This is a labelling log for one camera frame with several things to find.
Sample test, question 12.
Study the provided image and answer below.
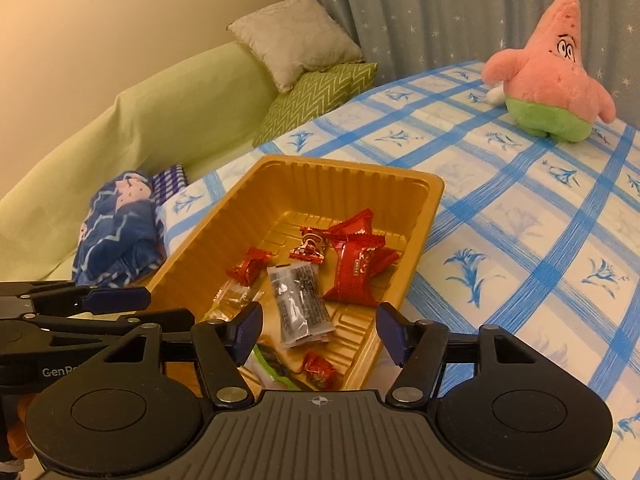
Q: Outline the beige cushion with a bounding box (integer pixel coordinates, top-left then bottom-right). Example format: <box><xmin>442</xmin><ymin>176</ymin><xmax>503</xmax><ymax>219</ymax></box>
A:
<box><xmin>227</xmin><ymin>0</ymin><xmax>363</xmax><ymax>93</ymax></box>

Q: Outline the grey star print curtain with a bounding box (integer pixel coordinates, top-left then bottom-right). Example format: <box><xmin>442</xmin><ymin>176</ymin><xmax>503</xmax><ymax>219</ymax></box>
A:
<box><xmin>272</xmin><ymin>0</ymin><xmax>640</xmax><ymax>126</ymax></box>

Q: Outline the orange plastic tray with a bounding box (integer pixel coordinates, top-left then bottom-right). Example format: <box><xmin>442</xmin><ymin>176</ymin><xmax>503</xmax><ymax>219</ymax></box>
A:
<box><xmin>135</xmin><ymin>155</ymin><xmax>446</xmax><ymax>393</ymax></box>

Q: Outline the blue printed blanket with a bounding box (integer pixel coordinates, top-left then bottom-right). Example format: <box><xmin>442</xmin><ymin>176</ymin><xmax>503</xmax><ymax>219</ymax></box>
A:
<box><xmin>72</xmin><ymin>170</ymin><xmax>168</xmax><ymax>288</ymax></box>

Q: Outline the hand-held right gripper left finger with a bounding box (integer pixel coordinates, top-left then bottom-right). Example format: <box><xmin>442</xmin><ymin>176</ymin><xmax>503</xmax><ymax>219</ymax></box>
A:
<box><xmin>102</xmin><ymin>302</ymin><xmax>264</xmax><ymax>408</ymax></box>

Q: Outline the dark sesame snack packet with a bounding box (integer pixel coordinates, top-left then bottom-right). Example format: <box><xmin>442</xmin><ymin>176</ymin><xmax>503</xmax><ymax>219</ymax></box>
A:
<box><xmin>266</xmin><ymin>262</ymin><xmax>335</xmax><ymax>348</ymax></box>

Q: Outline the red packet with white print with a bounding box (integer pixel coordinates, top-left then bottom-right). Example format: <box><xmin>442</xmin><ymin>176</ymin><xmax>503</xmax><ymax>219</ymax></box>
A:
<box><xmin>325</xmin><ymin>208</ymin><xmax>386</xmax><ymax>248</ymax></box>

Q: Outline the green dark candy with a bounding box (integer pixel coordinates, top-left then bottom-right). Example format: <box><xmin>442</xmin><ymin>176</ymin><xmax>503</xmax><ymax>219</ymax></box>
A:
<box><xmin>252</xmin><ymin>342</ymin><xmax>303</xmax><ymax>391</ymax></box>

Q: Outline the blue checked tablecloth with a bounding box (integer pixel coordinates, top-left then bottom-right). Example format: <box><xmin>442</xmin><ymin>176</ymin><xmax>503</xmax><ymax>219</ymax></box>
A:
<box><xmin>155</xmin><ymin>60</ymin><xmax>640</xmax><ymax>480</ymax></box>

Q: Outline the red and green candy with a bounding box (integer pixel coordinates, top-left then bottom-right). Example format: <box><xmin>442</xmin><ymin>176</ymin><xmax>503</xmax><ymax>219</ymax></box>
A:
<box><xmin>290</xmin><ymin>227</ymin><xmax>328</xmax><ymax>265</ymax></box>

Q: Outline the plain red snack packet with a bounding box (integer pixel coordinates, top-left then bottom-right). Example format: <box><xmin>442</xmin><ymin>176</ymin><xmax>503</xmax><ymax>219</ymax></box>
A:
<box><xmin>322</xmin><ymin>237</ymin><xmax>401</xmax><ymax>308</ymax></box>

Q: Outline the small red candy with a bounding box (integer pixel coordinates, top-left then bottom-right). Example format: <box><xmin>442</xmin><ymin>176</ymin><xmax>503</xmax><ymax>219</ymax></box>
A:
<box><xmin>301</xmin><ymin>351</ymin><xmax>338</xmax><ymax>390</ymax></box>
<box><xmin>226</xmin><ymin>247</ymin><xmax>273</xmax><ymax>286</ymax></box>

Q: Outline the green covered sofa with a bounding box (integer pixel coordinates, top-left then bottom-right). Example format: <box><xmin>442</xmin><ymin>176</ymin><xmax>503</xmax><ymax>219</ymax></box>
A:
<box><xmin>0</xmin><ymin>41</ymin><xmax>281</xmax><ymax>281</ymax></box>

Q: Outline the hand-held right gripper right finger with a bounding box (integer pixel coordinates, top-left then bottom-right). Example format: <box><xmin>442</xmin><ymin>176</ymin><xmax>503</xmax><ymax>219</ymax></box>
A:
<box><xmin>376</xmin><ymin>302</ymin><xmax>541</xmax><ymax>408</ymax></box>

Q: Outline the person's left hand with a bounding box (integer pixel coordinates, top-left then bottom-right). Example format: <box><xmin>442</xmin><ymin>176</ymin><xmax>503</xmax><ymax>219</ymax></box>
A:
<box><xmin>0</xmin><ymin>396</ymin><xmax>38</xmax><ymax>471</ymax></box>

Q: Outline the pink star plush toy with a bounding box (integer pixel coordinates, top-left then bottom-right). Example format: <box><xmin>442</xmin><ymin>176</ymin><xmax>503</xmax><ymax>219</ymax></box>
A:
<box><xmin>481</xmin><ymin>0</ymin><xmax>617</xmax><ymax>142</ymax></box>

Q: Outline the blue white striped cloth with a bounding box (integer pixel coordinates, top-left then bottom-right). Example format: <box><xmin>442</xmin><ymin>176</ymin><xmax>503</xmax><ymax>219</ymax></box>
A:
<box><xmin>150</xmin><ymin>162</ymin><xmax>190</xmax><ymax>206</ymax></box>

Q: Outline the green zigzag cushion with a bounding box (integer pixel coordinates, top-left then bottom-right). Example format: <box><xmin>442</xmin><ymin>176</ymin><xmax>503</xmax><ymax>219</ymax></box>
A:
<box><xmin>252</xmin><ymin>61</ymin><xmax>378</xmax><ymax>148</ymax></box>

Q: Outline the brown candy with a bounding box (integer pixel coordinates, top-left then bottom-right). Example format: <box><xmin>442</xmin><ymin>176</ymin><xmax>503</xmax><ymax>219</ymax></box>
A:
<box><xmin>202</xmin><ymin>280</ymin><xmax>263</xmax><ymax>323</ymax></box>

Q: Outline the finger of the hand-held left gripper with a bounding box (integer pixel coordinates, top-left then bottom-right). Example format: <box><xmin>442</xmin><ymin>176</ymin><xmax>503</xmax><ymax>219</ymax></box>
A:
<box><xmin>20</xmin><ymin>308</ymin><xmax>197</xmax><ymax>337</ymax></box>
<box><xmin>0</xmin><ymin>281</ymin><xmax>152</xmax><ymax>312</ymax></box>

